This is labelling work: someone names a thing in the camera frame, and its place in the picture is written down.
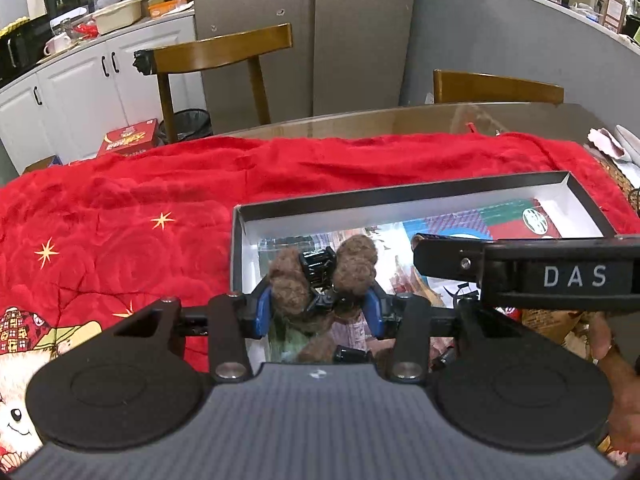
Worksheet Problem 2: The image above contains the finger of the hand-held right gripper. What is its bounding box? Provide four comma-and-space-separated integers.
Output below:
413, 234, 501, 292

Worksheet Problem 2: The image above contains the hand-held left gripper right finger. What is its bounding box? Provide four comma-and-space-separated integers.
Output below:
364, 287, 538, 385

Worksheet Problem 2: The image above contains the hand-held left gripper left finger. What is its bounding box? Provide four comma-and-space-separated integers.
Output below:
100, 285, 275, 383

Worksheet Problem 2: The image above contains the brown fuzzy hair clip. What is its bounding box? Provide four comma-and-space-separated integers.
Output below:
267, 234, 386, 366

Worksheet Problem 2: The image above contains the shallow black cardboard box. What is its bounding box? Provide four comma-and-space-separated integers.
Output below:
231, 170, 621, 366

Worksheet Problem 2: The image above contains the person's right hand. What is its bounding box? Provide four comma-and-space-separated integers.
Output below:
590, 312, 640, 456

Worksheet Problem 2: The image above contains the colourful picture book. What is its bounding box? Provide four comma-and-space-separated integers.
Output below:
257, 199, 566, 361

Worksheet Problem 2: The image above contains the tan triangular snack packet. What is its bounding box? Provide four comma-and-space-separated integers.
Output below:
522, 310, 598, 348

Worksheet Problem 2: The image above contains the brown woven trivet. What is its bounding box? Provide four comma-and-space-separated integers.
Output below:
597, 155, 640, 211

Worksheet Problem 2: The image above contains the red bear printed blanket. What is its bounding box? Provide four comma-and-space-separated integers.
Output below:
0, 130, 640, 466

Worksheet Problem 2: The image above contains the wooden chair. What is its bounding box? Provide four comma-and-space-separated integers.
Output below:
134, 23, 293, 143
432, 69, 566, 106

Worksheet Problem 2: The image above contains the black mesh trash bin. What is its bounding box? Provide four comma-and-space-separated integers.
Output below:
159, 108, 213, 143

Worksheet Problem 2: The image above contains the red gift box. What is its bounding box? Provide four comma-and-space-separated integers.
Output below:
96, 119, 160, 157

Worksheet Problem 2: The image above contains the open cardboard box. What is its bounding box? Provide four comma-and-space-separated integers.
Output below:
22, 155, 63, 173

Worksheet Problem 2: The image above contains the silver double door refrigerator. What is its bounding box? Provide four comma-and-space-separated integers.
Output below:
190, 0, 418, 116

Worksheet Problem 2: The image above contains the white shelf unit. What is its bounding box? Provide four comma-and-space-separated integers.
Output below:
482, 0, 640, 56

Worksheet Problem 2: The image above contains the white kitchen cabinet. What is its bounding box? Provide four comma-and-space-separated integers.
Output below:
0, 12, 208, 176

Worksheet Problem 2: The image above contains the orange flat box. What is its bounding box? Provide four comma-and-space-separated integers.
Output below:
147, 0, 196, 17

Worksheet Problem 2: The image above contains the beige plastic basin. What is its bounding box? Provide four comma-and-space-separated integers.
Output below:
92, 0, 143, 36

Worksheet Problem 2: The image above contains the black microwave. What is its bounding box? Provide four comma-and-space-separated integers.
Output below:
0, 15, 51, 81

